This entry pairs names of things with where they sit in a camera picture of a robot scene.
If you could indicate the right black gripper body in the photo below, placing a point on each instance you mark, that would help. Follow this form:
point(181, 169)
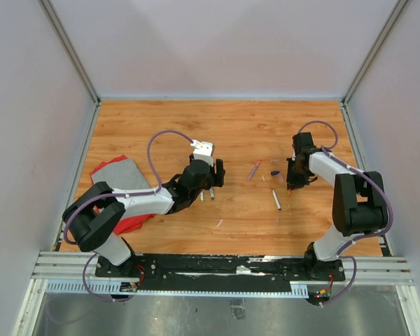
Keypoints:
point(296, 176)

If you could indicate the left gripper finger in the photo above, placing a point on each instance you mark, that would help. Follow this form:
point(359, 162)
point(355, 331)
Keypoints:
point(217, 180)
point(219, 169)

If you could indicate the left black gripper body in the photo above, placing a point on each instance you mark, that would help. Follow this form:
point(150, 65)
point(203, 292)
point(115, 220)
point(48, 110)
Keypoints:
point(208, 182)

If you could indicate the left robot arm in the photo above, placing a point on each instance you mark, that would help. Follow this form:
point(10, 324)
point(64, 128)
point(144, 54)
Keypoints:
point(90, 221)

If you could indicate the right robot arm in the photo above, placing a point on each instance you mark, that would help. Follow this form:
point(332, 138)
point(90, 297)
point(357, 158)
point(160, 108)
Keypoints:
point(359, 207)

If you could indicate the purple pen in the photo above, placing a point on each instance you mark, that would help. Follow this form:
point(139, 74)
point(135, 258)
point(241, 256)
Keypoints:
point(254, 169)

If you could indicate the grey felt cloth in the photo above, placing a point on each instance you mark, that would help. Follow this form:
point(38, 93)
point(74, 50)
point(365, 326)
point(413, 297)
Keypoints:
point(123, 174)

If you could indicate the red cloth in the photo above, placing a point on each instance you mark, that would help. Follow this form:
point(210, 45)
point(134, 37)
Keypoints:
point(128, 224)

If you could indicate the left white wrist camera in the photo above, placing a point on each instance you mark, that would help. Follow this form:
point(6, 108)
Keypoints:
point(203, 150)

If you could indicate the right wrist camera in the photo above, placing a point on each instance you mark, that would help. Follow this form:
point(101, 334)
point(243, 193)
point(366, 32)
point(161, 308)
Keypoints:
point(303, 141)

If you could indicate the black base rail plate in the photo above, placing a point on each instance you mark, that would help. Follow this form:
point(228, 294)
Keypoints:
point(236, 273)

